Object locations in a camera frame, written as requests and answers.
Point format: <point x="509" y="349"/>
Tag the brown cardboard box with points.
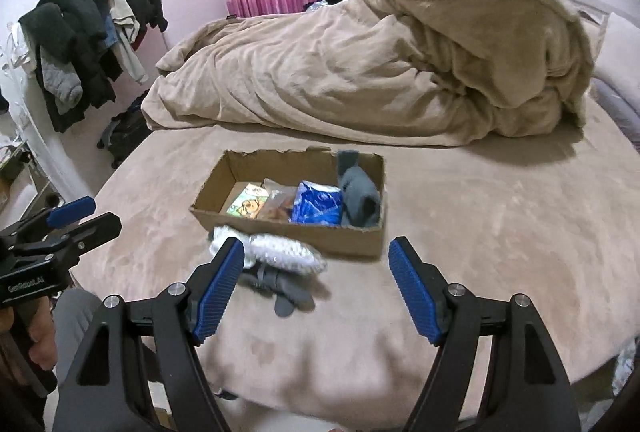
<point x="318" y="165"/>

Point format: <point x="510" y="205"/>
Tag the white fluffy sock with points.
<point x="285" y="254"/>

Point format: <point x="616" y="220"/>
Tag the clear plastic snack bag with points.
<point x="279" y="203"/>

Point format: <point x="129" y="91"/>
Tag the blue tissue pack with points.
<point x="317" y="204"/>

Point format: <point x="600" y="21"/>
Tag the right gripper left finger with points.
<point x="107" y="386"/>

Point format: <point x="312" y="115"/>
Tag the clothes pile on rack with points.
<point x="79" y="48"/>

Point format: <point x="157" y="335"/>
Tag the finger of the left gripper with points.
<point x="55" y="217"/>
<point x="75" y="236"/>

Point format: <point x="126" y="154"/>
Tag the beige bed mattress cover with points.
<point x="555" y="217"/>

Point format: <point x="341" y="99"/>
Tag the person's left hand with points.
<point x="42" y="353"/>

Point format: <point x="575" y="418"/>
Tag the grey trouser leg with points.
<point x="72" y="316"/>

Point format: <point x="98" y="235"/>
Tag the beige fleece blanket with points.
<point x="391" y="72"/>

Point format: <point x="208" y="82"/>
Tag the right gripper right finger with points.
<point x="526" y="386"/>

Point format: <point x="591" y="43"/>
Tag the black bag on floor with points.
<point x="125" y="132"/>

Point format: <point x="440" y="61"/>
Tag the grey knitted sock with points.
<point x="361" y="205"/>

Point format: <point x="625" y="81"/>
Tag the grey dotted gloves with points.
<point x="288" y="289"/>

